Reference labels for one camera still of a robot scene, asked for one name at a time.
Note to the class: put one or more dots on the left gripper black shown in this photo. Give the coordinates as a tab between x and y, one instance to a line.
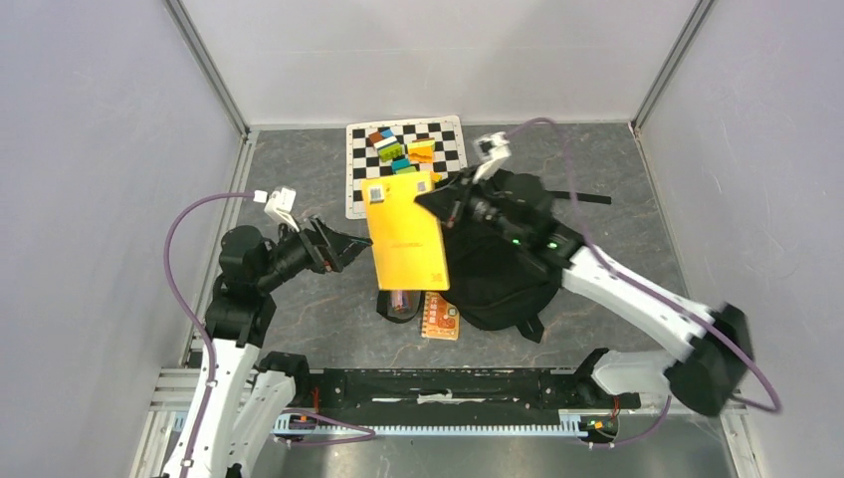
327	249

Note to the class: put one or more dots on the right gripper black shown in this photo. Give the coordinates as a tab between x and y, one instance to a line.
449	203

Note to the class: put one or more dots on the yellow book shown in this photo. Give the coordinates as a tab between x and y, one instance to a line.
407	241

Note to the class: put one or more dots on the black student backpack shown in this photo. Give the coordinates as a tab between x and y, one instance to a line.
495	285

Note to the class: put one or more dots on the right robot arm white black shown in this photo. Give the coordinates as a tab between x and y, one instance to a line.
703	355

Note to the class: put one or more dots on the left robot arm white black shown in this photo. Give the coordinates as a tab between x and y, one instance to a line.
240	394

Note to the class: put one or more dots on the yellow orange block stack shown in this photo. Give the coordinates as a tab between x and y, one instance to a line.
421	150

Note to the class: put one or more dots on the teal toy block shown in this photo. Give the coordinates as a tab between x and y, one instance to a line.
399	164

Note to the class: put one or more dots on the green toy block stack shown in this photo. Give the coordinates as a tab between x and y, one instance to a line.
390	152

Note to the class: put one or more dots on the pink lid marker case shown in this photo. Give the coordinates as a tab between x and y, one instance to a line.
399	304

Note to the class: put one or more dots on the black white chessboard mat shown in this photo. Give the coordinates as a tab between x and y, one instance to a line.
362	160

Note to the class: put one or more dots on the brown blue white block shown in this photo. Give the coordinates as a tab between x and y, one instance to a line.
381	139

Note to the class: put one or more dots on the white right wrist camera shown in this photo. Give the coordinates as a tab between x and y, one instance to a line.
493	150

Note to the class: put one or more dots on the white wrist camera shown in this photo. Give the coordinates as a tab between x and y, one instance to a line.
278	206
493	150

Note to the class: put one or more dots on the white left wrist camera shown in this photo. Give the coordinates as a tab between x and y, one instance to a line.
278	206

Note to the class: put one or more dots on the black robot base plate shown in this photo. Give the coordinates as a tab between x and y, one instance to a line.
455	396

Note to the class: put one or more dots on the slotted cable duct rail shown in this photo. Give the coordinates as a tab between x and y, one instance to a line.
564	426

